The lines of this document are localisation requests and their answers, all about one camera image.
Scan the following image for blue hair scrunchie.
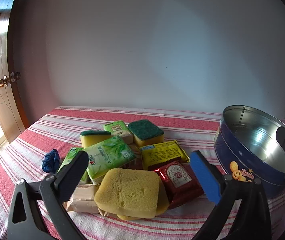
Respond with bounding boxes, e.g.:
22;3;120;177
42;149;61;173

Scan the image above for brown wooden door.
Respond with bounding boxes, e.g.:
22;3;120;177
0;0;30;144

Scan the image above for small green beige tissue pack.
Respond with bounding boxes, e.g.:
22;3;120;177
103;121;133;144

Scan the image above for yellow snack packet blue strip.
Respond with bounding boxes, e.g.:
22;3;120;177
140;140;190;170

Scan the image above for green white tissue pack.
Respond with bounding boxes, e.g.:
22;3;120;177
57;147;89;183

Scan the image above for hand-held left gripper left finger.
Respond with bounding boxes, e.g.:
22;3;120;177
6;151;89;240

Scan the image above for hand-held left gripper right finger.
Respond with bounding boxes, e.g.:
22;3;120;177
190;151;273;240

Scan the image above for large green leaf tissue pack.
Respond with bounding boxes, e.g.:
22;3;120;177
82;136;136;184

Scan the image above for green yellow scrub sponge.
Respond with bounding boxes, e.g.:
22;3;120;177
128;119;165;147
80;130;111;148

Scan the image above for blue round cookie tin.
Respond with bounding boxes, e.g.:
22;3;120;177
214;106;285;198

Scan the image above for red foil snack packet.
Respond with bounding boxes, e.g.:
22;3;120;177
154;161;204;209

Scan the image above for red white striped bed cover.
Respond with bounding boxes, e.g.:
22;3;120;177
0;106;285;240

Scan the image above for plain yellow sponge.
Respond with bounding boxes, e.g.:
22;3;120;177
117;177;170;220
94;168;160;218

